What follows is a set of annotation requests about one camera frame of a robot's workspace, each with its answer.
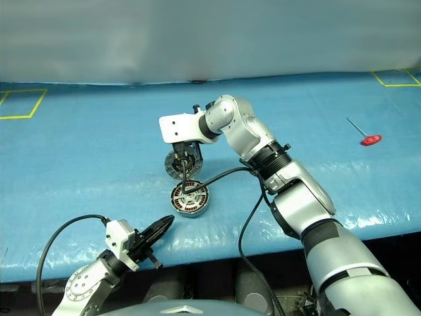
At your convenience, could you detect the grey robot torso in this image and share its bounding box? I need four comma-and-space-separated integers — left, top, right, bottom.
105, 298, 267, 316

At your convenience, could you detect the dark rounded shape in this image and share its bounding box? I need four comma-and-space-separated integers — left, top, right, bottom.
143, 271, 187, 303
234, 263, 276, 315

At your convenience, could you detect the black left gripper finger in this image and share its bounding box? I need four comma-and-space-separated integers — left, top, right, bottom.
144, 215, 176, 236
149, 219, 174, 246

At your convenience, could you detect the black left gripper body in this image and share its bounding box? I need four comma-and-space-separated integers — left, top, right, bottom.
128, 229, 164, 270

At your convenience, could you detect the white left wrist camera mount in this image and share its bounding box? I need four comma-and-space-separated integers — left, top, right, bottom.
105, 219, 138, 273

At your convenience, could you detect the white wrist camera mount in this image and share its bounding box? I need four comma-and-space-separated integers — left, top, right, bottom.
159, 113, 220, 145
105, 219, 138, 273

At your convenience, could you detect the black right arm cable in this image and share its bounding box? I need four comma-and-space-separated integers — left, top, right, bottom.
182, 157, 287, 316

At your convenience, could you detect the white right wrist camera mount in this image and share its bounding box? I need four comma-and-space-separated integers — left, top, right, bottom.
159, 113, 220, 145

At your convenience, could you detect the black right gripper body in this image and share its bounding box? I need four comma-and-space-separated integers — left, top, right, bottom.
172, 140, 203, 161

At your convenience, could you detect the silver spoked rotor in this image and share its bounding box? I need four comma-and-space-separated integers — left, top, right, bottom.
174, 184, 207, 211

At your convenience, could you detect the round silver motor housing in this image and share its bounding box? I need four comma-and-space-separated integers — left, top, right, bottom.
170, 180, 211, 219

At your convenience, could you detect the red T-handle hex key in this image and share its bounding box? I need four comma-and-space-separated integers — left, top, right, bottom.
345, 117, 384, 147

